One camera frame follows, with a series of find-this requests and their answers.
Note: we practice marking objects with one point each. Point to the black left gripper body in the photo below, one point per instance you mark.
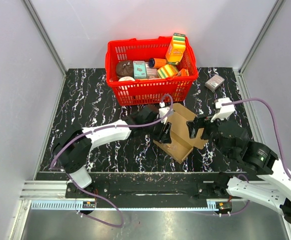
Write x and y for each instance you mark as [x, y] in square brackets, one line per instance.
[153, 130]

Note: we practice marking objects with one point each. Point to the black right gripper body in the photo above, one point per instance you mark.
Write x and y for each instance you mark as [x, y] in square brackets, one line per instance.
[209, 131]

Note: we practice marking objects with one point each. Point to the brown cardboard box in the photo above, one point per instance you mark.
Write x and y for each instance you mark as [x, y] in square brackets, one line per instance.
[182, 145]

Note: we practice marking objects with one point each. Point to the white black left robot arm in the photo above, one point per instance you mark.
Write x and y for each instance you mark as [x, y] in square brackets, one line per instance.
[73, 148]

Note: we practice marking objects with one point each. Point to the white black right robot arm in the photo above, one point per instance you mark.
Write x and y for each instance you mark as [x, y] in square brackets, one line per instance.
[261, 161]

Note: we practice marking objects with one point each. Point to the pink small food box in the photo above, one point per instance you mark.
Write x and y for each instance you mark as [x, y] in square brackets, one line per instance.
[151, 73]

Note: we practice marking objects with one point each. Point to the teal small carton box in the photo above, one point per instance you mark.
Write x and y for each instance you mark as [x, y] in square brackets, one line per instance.
[139, 69]

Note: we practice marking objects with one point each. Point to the tall orange sponge box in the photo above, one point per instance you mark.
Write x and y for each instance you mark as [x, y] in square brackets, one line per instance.
[176, 49]

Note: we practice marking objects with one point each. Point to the red plastic shopping basket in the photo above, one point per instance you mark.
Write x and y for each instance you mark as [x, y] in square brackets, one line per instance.
[148, 91]

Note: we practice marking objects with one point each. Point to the white round lid container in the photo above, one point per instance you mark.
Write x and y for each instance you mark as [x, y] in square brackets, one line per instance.
[126, 78]

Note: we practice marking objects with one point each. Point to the yellow green sponge pack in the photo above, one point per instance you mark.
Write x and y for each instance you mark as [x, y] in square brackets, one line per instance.
[167, 71]

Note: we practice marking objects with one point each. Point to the white wrapped tissue pack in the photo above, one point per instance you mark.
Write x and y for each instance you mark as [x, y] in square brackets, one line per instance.
[214, 82]

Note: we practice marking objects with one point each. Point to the orange cylindrical can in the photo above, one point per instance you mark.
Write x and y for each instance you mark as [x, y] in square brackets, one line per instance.
[157, 62]

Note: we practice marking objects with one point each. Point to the brown round chocolate cake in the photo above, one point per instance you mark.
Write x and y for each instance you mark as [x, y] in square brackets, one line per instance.
[125, 68]

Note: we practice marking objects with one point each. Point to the orange snack packet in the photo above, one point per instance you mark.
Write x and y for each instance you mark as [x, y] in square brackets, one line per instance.
[183, 73]

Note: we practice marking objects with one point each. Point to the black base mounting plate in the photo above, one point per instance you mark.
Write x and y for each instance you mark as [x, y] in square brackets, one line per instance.
[197, 185]

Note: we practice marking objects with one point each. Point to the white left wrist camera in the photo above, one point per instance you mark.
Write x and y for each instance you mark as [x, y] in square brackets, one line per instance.
[164, 112]

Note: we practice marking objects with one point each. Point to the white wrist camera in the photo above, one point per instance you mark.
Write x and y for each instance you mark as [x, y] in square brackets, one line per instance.
[224, 109]
[164, 112]

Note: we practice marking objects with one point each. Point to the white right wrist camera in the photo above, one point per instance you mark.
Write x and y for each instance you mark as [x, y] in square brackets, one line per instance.
[224, 109]

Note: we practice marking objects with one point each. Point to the aluminium frame rail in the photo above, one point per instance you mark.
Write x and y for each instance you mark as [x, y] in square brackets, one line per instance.
[55, 195]

